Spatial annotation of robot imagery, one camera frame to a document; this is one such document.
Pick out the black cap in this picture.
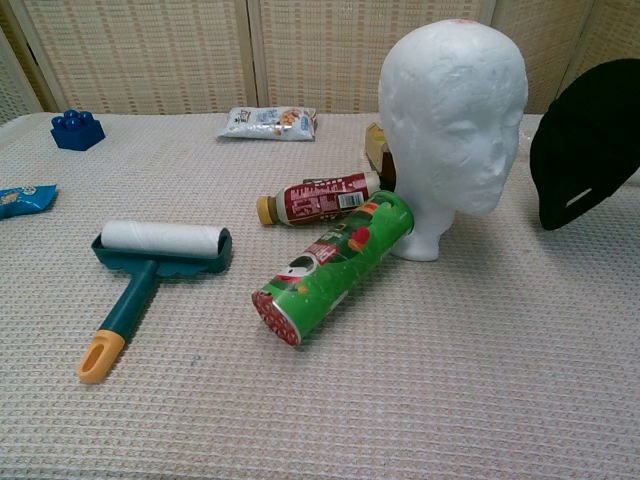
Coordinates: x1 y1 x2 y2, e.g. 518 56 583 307
530 58 640 232

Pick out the green Pringles chips can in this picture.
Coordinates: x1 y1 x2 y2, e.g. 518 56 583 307
251 190 417 349

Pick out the brown yellow cardboard box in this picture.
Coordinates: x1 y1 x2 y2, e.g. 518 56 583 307
364 122 399 188

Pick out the white foam mannequin head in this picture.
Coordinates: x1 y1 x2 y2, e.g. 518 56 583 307
377 15 530 262

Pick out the woven folding screen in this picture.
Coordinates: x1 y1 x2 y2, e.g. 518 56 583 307
0 0 640 125

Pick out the beige woven tablecloth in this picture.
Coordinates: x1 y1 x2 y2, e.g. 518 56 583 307
0 111 640 480

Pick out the blue toy building block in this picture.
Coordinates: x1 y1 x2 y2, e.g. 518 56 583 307
50 109 107 151

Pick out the blue snack packet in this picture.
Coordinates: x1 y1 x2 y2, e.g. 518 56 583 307
0 184 59 221

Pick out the white snack bag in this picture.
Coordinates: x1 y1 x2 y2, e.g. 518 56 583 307
215 106 319 143

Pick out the teal lint roller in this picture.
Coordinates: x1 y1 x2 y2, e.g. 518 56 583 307
77 220 234 385

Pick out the red label drink bottle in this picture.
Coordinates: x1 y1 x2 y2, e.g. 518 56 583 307
256 171 383 227

